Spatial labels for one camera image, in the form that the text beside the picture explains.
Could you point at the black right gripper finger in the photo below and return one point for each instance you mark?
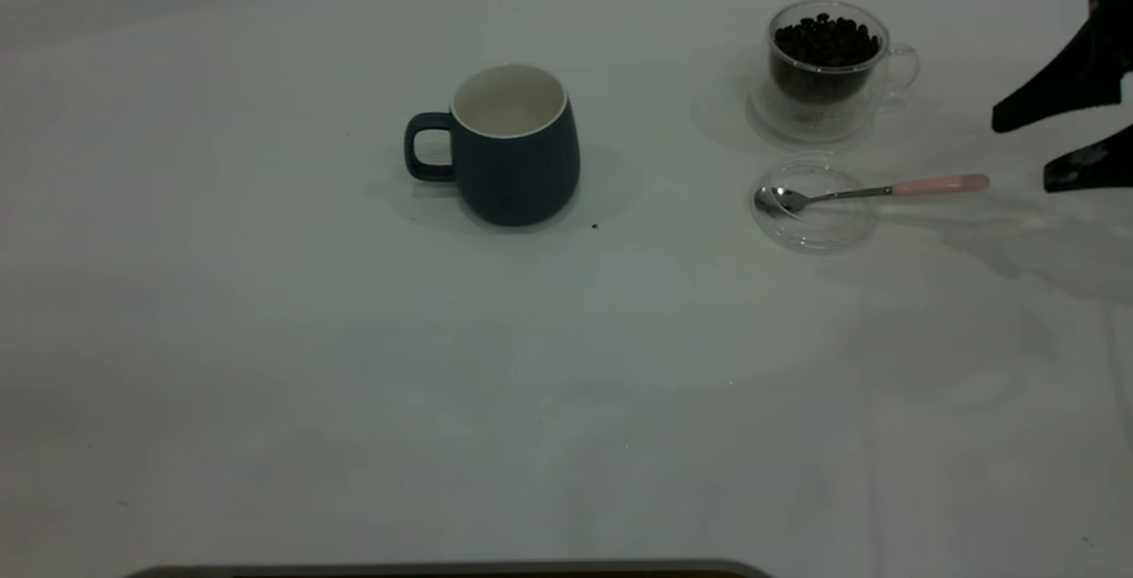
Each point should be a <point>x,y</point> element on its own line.
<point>1080,73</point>
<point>1093,166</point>

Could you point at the pile of coffee beans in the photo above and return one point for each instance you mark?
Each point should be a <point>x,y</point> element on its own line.
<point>828,42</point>

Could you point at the clear glass saucer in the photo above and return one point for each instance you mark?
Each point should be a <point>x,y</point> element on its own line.
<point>823,231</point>

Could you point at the dark grey ceramic mug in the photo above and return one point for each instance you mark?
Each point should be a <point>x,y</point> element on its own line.
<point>518,180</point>

